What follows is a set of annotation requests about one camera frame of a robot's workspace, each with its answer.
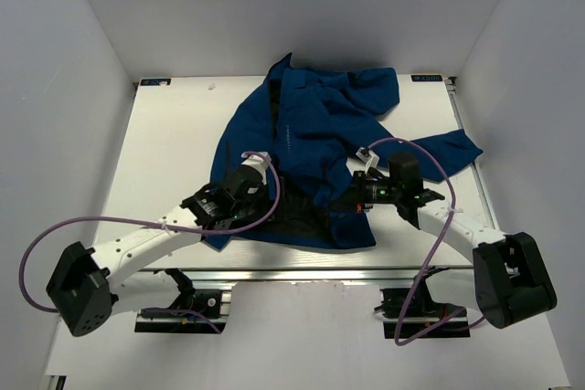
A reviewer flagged left blue table label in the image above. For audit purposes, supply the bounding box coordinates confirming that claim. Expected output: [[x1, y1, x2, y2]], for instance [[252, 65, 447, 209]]
[[139, 78, 171, 87]]

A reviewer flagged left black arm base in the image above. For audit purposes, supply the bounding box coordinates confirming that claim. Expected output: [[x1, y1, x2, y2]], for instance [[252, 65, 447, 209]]
[[134, 269, 231, 334]]

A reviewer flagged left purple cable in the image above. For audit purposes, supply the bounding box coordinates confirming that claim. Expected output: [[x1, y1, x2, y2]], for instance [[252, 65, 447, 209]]
[[18, 150, 282, 334]]

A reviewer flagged blue table label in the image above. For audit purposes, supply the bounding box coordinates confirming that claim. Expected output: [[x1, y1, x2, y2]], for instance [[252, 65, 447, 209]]
[[410, 74, 443, 82], [139, 78, 171, 87]]

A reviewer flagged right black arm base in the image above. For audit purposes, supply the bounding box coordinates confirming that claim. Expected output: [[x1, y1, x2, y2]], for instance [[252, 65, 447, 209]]
[[373, 269, 483, 342]]

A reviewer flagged white front panel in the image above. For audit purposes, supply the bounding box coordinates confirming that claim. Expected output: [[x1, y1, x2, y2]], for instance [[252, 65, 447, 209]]
[[48, 282, 569, 389]]

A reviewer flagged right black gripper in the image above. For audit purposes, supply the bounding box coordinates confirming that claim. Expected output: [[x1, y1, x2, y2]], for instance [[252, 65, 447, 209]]
[[329, 171, 401, 213]]

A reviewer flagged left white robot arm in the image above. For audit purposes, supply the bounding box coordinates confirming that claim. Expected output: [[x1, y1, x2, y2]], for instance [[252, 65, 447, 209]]
[[47, 152, 282, 337]]

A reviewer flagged blue jacket with black lining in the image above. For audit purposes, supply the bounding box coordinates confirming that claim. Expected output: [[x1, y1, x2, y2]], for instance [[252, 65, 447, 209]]
[[210, 56, 482, 250]]

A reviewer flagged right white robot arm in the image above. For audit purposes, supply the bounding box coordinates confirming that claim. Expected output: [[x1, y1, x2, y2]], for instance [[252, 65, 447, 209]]
[[337, 148, 558, 329]]

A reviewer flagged right blue table label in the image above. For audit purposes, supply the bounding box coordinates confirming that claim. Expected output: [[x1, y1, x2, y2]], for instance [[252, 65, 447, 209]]
[[410, 74, 443, 82]]

